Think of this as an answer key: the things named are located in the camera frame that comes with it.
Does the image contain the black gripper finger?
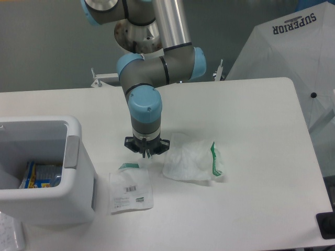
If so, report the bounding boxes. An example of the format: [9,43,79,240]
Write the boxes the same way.
[124,136,146,158]
[148,139,170,158]

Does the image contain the white trash can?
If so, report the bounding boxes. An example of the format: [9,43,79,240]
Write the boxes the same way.
[1,116,97,225]

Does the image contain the crumpled white bag green stripe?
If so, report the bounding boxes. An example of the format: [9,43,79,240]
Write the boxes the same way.
[162,133,225,183]

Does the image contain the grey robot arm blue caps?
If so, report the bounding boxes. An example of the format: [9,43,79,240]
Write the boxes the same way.
[81,1,207,157]

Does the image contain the blue yellow snack wrapper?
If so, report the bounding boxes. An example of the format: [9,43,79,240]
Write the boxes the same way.
[19,161,62,189]

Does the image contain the white mounting bracket with bolt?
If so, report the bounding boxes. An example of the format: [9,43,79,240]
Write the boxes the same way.
[91,68,120,88]

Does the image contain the white plastic package barcode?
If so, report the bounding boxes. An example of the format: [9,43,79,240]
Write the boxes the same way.
[108,158,154,214]

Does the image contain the black device at table corner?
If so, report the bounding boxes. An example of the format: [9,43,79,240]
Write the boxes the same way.
[316,212,334,239]

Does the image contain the white umbrella Superior print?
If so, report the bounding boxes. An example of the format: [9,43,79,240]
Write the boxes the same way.
[227,2,334,128]

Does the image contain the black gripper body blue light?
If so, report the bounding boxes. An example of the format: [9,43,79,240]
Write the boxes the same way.
[132,136,161,154]

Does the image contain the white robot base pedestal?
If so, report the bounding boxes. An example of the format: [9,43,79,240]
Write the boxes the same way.
[114,19,164,59]

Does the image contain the metal clamp behind table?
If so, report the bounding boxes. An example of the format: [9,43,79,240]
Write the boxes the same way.
[213,59,225,82]

